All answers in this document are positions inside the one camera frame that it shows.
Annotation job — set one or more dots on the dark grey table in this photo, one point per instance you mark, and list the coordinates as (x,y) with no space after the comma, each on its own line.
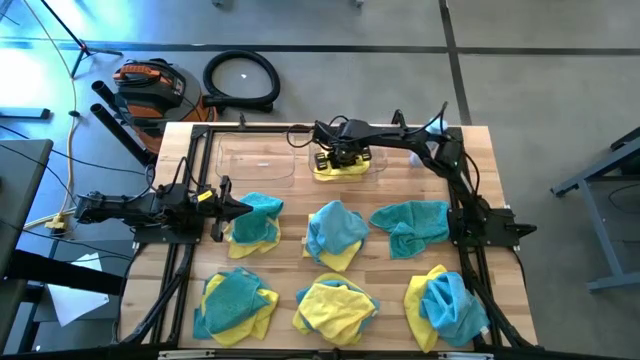
(20,190)

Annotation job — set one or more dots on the white paper sheet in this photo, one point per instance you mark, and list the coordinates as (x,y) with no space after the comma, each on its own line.
(75,305)

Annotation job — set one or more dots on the black table leg bar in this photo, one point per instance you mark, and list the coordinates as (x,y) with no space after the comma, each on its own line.
(60,272)

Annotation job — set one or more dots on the black frame clamp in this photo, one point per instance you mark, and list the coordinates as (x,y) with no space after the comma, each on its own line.
(243,120)
(399,118)

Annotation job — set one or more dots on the black tripod stand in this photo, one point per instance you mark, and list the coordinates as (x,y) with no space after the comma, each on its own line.
(85,48)

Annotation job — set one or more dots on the light blue air freshener bottle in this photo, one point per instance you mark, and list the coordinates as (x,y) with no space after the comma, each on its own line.
(435,126)

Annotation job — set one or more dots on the yellow label tag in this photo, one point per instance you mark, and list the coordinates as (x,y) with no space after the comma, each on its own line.
(204,195)

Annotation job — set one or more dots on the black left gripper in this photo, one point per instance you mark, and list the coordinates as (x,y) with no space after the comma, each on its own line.
(215,210)

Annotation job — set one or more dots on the light blue microfiber towel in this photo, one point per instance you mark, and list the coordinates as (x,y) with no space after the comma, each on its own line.
(301,296)
(452,307)
(335,227)

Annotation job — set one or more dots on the blue-grey metal table frame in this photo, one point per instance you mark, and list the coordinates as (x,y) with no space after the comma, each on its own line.
(600,235)

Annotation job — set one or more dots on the silver frame bracket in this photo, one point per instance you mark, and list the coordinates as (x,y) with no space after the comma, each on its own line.
(465,356)
(185,354)

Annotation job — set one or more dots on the clear plastic basket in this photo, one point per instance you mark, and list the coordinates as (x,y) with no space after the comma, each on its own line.
(380,167)
(260,165)

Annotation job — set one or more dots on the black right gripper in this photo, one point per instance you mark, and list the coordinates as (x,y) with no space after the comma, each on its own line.
(347,142)

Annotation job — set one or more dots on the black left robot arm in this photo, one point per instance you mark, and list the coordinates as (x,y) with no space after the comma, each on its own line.
(125,207)

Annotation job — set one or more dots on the black vacuum wand tube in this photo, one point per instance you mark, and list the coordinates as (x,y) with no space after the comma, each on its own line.
(120,132)
(100,89)

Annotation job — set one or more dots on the orange and black shop vacuum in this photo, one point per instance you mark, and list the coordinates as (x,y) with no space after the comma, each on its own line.
(150,90)

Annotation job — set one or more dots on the dark metal table foot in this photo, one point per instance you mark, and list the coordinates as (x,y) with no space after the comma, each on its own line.
(25,113)

